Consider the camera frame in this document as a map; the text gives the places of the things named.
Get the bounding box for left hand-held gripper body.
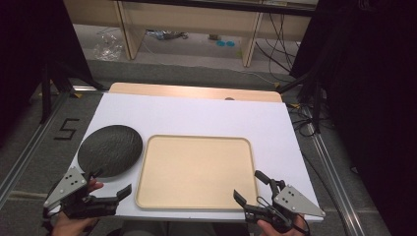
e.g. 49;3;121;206
43;166;119;220

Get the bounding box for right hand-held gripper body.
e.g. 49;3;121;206
244;179;327;234

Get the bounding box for person's right hand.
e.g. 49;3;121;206
257;214;310;236

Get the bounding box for person's left hand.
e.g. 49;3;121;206
51;177;105;236

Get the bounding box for black round textured plate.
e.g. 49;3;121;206
77;124;145;179

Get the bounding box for beige rectangular tray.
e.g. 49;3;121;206
134;134;260;211

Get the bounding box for black metal stand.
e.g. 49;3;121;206
277;70;326;135
39;61;107;125

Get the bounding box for white table mat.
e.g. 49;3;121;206
48;91;325;224

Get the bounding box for clear crumpled plastic bag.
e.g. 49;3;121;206
92;31;125;62

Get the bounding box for black curtain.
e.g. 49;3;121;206
0;0;96;148
289;0;417;236

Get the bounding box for clear plastic wrapper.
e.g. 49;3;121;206
145;29;190;41

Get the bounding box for light wooden desk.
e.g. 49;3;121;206
63;0;313;69

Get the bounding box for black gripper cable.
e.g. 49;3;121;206
292;211;312;236

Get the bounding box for aluminium floor rail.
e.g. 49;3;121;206
303;106;367;236
0;86;99;202

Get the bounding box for black floor cables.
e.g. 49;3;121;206
287;100;322;140

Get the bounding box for bundle of black hanging cables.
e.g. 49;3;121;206
255;12;303;76

